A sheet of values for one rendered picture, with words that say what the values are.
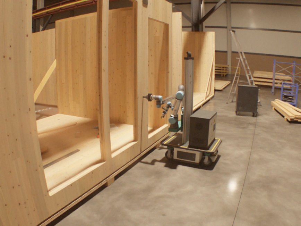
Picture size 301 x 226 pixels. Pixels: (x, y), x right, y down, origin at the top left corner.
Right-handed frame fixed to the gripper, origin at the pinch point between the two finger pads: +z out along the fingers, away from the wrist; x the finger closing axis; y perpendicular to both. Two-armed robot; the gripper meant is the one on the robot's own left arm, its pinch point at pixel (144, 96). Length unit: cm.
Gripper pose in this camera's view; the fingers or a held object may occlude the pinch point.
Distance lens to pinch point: 398.4
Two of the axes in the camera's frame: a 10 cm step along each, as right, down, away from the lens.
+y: -4.4, 2.1, -8.8
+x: 0.0, 9.7, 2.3
